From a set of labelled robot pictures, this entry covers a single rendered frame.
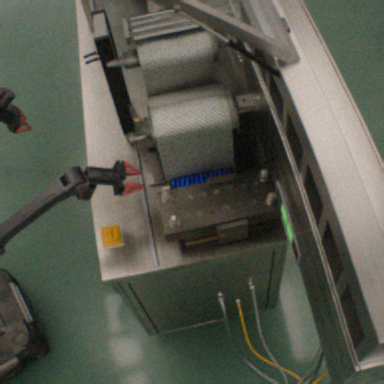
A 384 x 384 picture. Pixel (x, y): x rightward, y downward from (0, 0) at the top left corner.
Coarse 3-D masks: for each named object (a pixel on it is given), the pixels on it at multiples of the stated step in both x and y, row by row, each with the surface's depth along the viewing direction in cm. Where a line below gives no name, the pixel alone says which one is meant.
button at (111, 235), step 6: (102, 228) 189; (108, 228) 189; (114, 228) 188; (102, 234) 188; (108, 234) 187; (114, 234) 187; (120, 234) 187; (102, 240) 186; (108, 240) 186; (114, 240) 186; (120, 240) 186; (108, 246) 187
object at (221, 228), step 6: (234, 222) 174; (240, 222) 174; (246, 222) 174; (222, 228) 174; (228, 228) 174; (234, 228) 175; (240, 228) 176; (246, 228) 177; (222, 234) 177; (228, 234) 178; (234, 234) 179; (240, 234) 180; (246, 234) 181; (222, 240) 181; (228, 240) 182; (234, 240) 183
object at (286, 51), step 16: (160, 0) 100; (176, 0) 101; (192, 0) 104; (192, 16) 105; (208, 16) 106; (224, 16) 109; (272, 16) 129; (224, 32) 111; (240, 32) 112; (256, 32) 114; (240, 48) 114; (272, 48) 118; (288, 48) 121
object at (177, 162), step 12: (192, 144) 169; (204, 144) 170; (216, 144) 171; (228, 144) 172; (168, 156) 172; (180, 156) 173; (192, 156) 174; (204, 156) 176; (216, 156) 177; (228, 156) 178; (168, 168) 177; (180, 168) 179; (192, 168) 180; (204, 168) 182; (216, 168) 183
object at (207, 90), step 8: (192, 88) 177; (200, 88) 176; (208, 88) 175; (216, 88) 175; (152, 96) 178; (160, 96) 176; (168, 96) 175; (176, 96) 175; (184, 96) 175; (192, 96) 174; (200, 96) 174; (152, 104) 174; (160, 104) 174
